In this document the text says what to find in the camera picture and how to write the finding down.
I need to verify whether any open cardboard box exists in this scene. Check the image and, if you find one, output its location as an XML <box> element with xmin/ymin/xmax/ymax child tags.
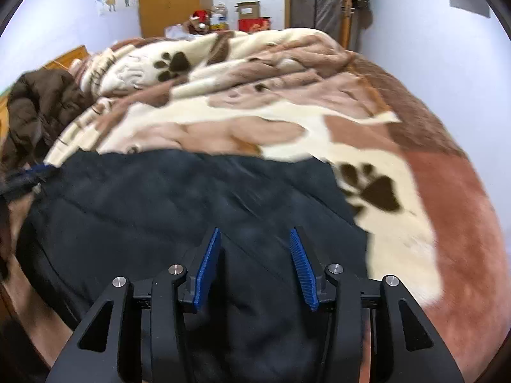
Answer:
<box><xmin>235</xmin><ymin>1</ymin><xmax>261</xmax><ymax>20</ymax></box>

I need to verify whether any black padded jacket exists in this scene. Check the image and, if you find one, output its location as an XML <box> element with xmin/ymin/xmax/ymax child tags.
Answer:
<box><xmin>16</xmin><ymin>148</ymin><xmax>370</xmax><ymax>383</ymax></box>

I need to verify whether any wooden wardrobe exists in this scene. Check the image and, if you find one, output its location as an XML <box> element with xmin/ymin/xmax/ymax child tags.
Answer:
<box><xmin>137</xmin><ymin>0</ymin><xmax>201</xmax><ymax>38</ymax></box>

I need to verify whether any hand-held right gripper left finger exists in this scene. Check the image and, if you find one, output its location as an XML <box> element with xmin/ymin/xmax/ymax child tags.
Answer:
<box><xmin>46</xmin><ymin>227</ymin><xmax>224</xmax><ymax>383</ymax></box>

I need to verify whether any brown padded jacket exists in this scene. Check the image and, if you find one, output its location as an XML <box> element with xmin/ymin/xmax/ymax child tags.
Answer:
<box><xmin>0</xmin><ymin>69</ymin><xmax>90</xmax><ymax>168</ymax></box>

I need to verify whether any plush toy with red hat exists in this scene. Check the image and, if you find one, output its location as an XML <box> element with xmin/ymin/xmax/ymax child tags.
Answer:
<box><xmin>187</xmin><ymin>9</ymin><xmax>212</xmax><ymax>35</ymax></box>

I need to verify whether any wooden coat rack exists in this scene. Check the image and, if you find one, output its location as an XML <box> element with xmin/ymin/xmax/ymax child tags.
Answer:
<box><xmin>341</xmin><ymin>0</ymin><xmax>359</xmax><ymax>49</ymax></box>

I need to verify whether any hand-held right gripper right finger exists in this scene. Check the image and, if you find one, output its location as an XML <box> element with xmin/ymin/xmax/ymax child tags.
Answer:
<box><xmin>288</xmin><ymin>227</ymin><xmax>466</xmax><ymax>383</ymax></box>

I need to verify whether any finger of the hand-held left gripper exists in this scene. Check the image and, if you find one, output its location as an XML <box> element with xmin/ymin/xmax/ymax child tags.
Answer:
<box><xmin>0</xmin><ymin>161</ymin><xmax>57</xmax><ymax>204</ymax></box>

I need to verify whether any paw print fleece blanket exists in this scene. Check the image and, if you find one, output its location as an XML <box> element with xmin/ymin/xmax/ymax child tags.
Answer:
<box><xmin>0</xmin><ymin>28</ymin><xmax>511</xmax><ymax>383</ymax></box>

